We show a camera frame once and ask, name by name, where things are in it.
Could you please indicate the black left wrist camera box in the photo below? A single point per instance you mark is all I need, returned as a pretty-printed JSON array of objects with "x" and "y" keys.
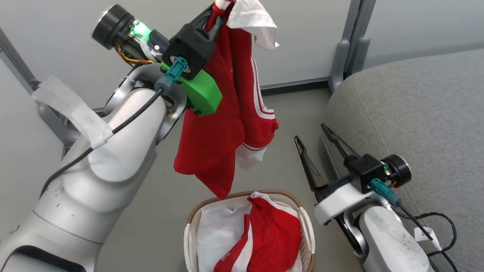
[{"x": 191, "y": 45}]

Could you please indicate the grey fabric sofa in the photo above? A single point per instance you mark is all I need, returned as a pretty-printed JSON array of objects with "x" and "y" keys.
[{"x": 423, "y": 121}]

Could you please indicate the short grey partition foot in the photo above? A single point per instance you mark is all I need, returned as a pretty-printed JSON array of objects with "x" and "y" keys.
[
  {"x": 361, "y": 54},
  {"x": 340, "y": 64}
]

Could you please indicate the teal right camera connector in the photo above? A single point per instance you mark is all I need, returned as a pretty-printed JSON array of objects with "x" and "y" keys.
[{"x": 380, "y": 187}]

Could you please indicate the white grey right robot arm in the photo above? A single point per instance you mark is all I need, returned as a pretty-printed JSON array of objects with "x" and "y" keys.
[{"x": 385, "y": 241}]

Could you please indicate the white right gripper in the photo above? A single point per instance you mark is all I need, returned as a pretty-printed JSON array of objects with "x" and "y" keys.
[{"x": 340, "y": 202}]

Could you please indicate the teal camera connector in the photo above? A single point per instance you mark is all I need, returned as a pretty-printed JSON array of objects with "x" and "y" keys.
[
  {"x": 176, "y": 71},
  {"x": 380, "y": 187}
]

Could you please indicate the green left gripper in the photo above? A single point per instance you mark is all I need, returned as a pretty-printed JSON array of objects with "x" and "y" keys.
[{"x": 202, "y": 94}]

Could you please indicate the teal left camera connector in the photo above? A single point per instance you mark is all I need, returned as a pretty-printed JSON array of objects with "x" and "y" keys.
[{"x": 176, "y": 71}]

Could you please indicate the grey double partition post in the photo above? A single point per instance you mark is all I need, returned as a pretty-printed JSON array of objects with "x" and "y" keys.
[{"x": 359, "y": 19}]

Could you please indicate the white basket with brown rim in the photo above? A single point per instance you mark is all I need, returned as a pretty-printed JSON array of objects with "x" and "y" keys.
[{"x": 308, "y": 230}]

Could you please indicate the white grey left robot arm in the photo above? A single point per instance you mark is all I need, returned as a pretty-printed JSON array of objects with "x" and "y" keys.
[{"x": 94, "y": 189}]

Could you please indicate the white tape strip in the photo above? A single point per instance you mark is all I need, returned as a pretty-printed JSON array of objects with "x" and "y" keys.
[{"x": 75, "y": 109}]

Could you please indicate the white basket liner cloth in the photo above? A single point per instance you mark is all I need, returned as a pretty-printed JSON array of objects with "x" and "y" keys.
[{"x": 219, "y": 234}]

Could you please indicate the grey slanted partition post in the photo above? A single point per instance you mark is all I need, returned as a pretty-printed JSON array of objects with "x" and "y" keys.
[{"x": 17, "y": 60}]

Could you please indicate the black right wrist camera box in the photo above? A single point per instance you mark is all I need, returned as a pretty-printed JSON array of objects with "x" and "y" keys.
[{"x": 365, "y": 170}]

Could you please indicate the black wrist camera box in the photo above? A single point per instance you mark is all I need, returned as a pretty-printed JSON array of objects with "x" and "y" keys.
[
  {"x": 191, "y": 45},
  {"x": 365, "y": 170}
]

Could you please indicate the long grey partition foot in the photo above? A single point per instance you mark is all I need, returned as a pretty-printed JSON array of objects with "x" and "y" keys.
[{"x": 56, "y": 126}]

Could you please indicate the red white-striped jersey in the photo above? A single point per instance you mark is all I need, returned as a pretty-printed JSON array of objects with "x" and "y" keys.
[
  {"x": 272, "y": 238},
  {"x": 211, "y": 143}
]

